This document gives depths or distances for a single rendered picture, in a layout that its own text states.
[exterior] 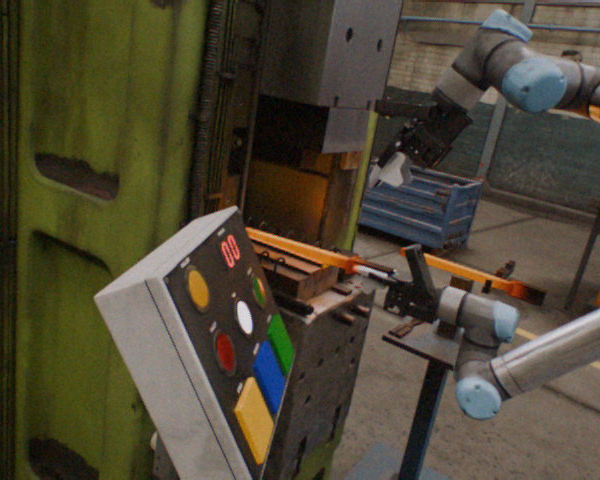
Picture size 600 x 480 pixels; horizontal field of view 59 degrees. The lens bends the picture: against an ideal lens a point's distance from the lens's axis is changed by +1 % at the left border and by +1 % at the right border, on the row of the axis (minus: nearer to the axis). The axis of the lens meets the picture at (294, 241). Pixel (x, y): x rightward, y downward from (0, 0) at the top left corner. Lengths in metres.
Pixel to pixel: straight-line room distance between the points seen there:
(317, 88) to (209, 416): 0.68
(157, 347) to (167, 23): 0.56
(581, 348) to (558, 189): 7.92
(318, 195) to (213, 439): 1.02
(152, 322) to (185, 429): 0.13
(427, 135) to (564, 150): 7.96
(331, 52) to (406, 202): 4.11
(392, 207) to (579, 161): 4.21
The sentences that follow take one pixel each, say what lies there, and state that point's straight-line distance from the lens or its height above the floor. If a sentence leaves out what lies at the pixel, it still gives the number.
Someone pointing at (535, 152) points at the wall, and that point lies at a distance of 9.02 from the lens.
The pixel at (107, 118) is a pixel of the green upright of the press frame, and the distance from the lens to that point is 1.15.
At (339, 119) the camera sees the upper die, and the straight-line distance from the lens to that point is 1.16.
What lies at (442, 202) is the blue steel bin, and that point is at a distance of 5.00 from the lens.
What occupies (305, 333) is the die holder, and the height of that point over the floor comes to 0.88.
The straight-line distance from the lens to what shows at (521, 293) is 1.64.
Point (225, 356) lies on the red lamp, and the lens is 0.64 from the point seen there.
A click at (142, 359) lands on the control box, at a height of 1.10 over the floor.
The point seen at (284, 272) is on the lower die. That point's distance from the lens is 1.23.
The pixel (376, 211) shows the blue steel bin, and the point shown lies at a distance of 5.28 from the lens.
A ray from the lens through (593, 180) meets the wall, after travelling 8.81.
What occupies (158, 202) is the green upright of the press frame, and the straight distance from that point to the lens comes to 0.98.
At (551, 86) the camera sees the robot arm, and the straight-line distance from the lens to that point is 0.88.
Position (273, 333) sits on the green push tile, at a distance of 0.82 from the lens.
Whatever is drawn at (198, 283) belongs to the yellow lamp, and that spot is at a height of 1.17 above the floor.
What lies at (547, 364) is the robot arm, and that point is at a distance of 1.05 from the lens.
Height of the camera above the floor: 1.42
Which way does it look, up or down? 17 degrees down
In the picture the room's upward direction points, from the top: 10 degrees clockwise
